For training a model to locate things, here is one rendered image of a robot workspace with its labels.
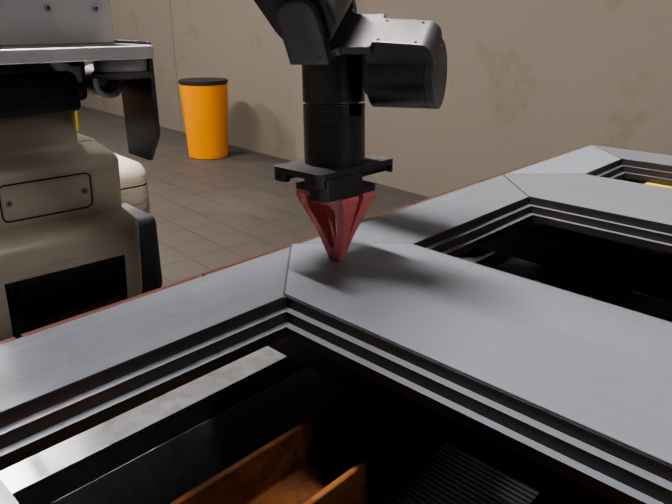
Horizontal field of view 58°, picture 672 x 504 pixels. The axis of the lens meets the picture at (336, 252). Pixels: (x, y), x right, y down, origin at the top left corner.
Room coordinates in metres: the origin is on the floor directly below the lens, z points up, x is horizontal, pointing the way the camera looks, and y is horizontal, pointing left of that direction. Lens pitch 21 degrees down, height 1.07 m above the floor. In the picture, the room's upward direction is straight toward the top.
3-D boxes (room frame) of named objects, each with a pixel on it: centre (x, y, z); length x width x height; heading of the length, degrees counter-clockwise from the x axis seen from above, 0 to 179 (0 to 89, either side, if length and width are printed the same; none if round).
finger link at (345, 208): (0.58, -0.01, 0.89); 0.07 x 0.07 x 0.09; 46
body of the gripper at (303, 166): (0.57, 0.00, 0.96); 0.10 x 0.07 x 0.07; 136
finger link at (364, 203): (0.56, 0.01, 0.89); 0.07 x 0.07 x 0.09; 46
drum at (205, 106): (5.08, 1.07, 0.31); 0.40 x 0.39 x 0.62; 42
